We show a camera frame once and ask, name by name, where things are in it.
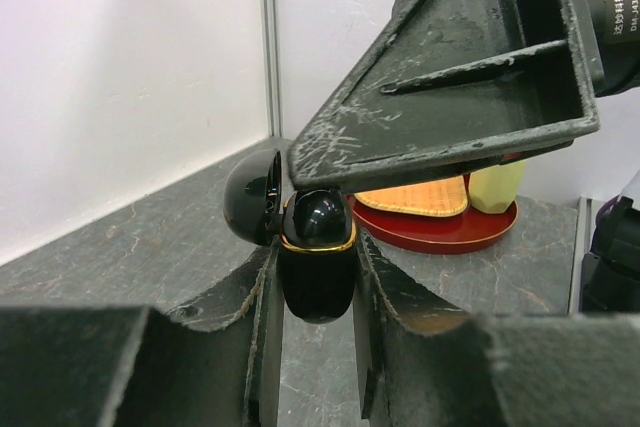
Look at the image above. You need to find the red lacquer round tray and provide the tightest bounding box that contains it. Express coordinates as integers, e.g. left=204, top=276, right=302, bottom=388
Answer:
left=348, top=196, right=519, bottom=255

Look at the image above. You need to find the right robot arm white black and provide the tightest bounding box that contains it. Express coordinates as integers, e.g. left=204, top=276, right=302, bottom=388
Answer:
left=276, top=0, right=639, bottom=205

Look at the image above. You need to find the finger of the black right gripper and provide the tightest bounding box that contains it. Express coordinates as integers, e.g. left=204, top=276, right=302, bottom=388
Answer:
left=287, top=0, right=600, bottom=193

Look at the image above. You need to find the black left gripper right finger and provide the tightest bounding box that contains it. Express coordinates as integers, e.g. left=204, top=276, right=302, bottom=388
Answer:
left=353, top=233, right=639, bottom=426

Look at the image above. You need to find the woven bamboo tray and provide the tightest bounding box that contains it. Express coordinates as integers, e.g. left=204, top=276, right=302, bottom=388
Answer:
left=355, top=176, right=469, bottom=218

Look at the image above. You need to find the black earbud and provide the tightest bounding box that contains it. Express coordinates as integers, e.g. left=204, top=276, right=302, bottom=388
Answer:
left=292, top=189, right=352, bottom=247

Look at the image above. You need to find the pale yellow cup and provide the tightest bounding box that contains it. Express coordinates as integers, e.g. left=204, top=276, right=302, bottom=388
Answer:
left=468, top=160, right=526, bottom=215

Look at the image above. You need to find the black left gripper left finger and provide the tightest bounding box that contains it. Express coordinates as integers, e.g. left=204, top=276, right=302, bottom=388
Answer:
left=1, top=247, right=283, bottom=426

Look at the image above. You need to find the black earbud charging case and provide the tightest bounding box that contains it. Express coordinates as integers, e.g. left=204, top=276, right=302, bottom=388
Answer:
left=223, top=148, right=358, bottom=324

